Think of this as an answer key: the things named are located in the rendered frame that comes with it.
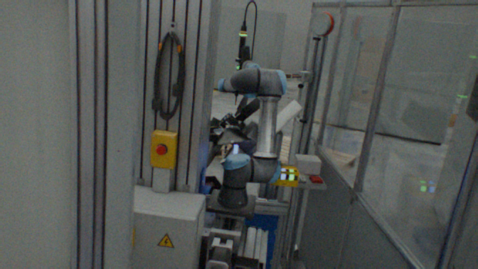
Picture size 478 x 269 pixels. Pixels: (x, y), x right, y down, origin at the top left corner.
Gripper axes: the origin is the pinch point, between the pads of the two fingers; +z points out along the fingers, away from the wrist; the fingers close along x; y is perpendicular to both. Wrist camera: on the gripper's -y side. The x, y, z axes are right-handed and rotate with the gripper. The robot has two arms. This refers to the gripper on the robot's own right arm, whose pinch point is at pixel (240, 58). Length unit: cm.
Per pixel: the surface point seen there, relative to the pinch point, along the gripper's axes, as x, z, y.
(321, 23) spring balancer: 62, 27, -25
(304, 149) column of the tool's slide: 65, 24, 67
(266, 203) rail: 14, -43, 78
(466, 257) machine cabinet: 193, -19, 137
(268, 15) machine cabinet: 235, 674, -22
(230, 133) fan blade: -4.3, -13.8, 44.4
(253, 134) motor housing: 14.1, -2.9, 47.7
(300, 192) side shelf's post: 55, -2, 91
